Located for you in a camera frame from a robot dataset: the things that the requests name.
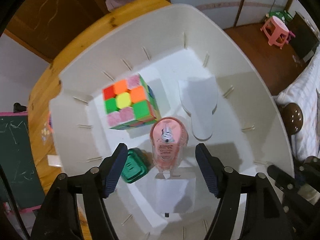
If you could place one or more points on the green bottle with gold cap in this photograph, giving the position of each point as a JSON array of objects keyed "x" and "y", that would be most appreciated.
[{"x": 137, "y": 166}]

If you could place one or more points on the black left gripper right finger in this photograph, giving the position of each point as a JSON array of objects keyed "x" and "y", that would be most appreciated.
[{"x": 264, "y": 216}]

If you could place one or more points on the white square box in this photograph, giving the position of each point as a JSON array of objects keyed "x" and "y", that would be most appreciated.
[{"x": 175, "y": 193}]

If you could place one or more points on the plaid white blanket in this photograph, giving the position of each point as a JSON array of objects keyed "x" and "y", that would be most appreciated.
[{"x": 304, "y": 91}]

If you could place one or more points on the colourful Rubik's cube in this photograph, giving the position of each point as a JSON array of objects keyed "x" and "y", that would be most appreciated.
[{"x": 130, "y": 103}]

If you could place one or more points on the clear small plastic packet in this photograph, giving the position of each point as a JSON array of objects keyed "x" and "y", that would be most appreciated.
[{"x": 46, "y": 132}]

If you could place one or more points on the beige rectangular eraser block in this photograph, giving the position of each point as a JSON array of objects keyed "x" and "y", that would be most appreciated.
[{"x": 54, "y": 160}]

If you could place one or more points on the green bag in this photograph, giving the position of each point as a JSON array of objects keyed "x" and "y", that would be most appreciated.
[{"x": 285, "y": 16}]

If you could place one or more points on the dark wooden sofa armrest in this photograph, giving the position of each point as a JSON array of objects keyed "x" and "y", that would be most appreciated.
[{"x": 292, "y": 117}]

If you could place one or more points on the brown wooden cabinet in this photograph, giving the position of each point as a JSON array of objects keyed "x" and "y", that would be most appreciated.
[{"x": 45, "y": 27}]

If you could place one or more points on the orange round tape measure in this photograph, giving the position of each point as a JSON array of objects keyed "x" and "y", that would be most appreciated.
[{"x": 49, "y": 122}]

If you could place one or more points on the green chalkboard with pink frame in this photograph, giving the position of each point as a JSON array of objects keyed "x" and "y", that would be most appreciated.
[{"x": 17, "y": 161}]

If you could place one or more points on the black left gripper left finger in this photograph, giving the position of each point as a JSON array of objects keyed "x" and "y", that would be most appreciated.
[{"x": 58, "y": 216}]

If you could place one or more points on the pink plastic stool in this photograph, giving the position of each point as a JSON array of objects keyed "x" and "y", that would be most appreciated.
[{"x": 276, "y": 31}]

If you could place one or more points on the pink correction tape dispenser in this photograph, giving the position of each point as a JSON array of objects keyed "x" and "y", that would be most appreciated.
[{"x": 168, "y": 138}]

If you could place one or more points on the white plastic storage bin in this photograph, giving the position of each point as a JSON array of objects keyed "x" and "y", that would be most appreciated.
[{"x": 174, "y": 43}]

